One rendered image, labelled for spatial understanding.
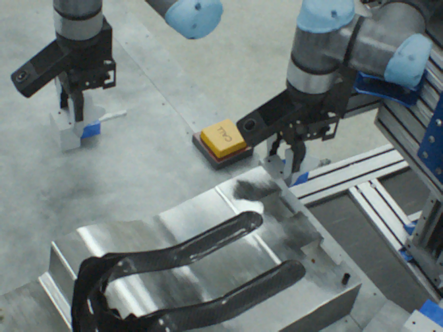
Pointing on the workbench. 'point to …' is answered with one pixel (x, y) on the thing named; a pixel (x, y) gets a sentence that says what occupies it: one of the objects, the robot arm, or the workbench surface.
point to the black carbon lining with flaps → (113, 271)
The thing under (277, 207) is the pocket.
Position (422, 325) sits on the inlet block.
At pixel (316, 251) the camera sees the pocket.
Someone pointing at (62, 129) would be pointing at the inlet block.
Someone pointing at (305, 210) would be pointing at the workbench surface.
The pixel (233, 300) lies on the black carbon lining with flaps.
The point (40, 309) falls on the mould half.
